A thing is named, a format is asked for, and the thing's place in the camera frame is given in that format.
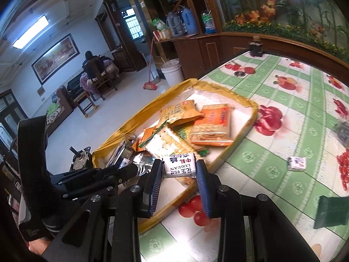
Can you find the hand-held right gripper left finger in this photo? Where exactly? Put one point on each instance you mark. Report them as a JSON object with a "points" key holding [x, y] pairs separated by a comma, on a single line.
{"points": [[152, 185]]}

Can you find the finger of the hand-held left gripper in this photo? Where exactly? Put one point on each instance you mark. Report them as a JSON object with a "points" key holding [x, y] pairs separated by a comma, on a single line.
{"points": [[92, 189], [95, 173]]}

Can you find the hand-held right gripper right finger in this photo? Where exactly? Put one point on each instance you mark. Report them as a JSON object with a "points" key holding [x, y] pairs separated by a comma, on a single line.
{"points": [[204, 188]]}

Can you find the silver foil snack packet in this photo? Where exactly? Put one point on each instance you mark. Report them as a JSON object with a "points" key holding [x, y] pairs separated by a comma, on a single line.
{"points": [[124, 151], [144, 163]]}

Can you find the white candy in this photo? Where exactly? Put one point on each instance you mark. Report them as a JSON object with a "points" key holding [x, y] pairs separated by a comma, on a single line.
{"points": [[297, 163], [177, 166]]}

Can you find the green-edged cracker packet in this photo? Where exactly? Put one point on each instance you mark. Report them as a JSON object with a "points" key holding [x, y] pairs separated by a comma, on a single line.
{"points": [[166, 144]]}

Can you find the small yellow-green cracker packet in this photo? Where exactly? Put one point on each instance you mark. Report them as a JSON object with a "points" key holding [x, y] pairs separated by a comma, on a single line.
{"points": [[186, 135]]}

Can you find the large orange cracker packet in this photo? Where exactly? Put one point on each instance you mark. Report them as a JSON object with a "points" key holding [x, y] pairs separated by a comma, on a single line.
{"points": [[215, 122]]}

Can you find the yellow cracker packet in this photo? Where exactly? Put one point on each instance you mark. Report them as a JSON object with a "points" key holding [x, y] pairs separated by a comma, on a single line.
{"points": [[178, 112]]}

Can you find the yellow-rimmed white tray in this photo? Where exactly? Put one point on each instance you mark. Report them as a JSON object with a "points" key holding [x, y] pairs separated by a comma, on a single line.
{"points": [[207, 94]]}

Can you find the dark green snack packet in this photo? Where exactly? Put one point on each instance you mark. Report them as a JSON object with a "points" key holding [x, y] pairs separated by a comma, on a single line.
{"points": [[331, 213]]}

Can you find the clear bag of dark snacks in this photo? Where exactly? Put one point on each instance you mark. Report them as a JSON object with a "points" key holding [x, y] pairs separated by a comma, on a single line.
{"points": [[342, 135]]}

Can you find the person's left hand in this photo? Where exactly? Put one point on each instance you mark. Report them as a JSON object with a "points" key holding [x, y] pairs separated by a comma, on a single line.
{"points": [[39, 247]]}

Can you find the wooden sofa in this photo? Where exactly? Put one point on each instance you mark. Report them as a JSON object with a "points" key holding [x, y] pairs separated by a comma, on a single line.
{"points": [[58, 112]]}

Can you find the wooden chair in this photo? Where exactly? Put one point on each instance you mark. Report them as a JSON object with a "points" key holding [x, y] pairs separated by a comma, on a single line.
{"points": [[105, 83]]}

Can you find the red broom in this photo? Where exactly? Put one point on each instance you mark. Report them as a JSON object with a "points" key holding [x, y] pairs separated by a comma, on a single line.
{"points": [[150, 85]]}

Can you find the white plastic bucket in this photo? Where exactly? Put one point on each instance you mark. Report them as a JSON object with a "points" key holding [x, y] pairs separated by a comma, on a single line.
{"points": [[172, 73]]}

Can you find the framed landscape painting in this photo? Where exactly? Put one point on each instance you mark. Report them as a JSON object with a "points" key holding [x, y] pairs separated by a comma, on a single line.
{"points": [[54, 57]]}

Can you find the tall dark wooden cabinet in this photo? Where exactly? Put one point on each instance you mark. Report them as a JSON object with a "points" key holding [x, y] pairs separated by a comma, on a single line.
{"points": [[120, 41]]}

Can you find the wooden sideboard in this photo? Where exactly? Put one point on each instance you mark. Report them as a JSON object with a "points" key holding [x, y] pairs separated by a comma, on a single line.
{"points": [[196, 53]]}

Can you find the ceiling light panel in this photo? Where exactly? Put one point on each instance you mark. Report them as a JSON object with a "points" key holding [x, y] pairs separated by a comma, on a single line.
{"points": [[30, 32]]}

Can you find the dark jar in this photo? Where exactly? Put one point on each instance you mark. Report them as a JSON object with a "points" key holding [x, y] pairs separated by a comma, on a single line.
{"points": [[255, 47]]}

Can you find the barred window door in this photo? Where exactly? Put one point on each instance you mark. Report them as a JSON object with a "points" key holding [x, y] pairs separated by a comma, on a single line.
{"points": [[133, 24]]}

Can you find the clear grey jug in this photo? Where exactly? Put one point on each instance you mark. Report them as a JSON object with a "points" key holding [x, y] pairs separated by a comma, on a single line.
{"points": [[173, 24]]}

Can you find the green bottle pack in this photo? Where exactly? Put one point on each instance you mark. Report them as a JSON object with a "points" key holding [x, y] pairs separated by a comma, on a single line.
{"points": [[208, 22]]}

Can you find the blue thermos jug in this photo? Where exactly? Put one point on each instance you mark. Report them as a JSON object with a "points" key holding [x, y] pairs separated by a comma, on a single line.
{"points": [[189, 21]]}

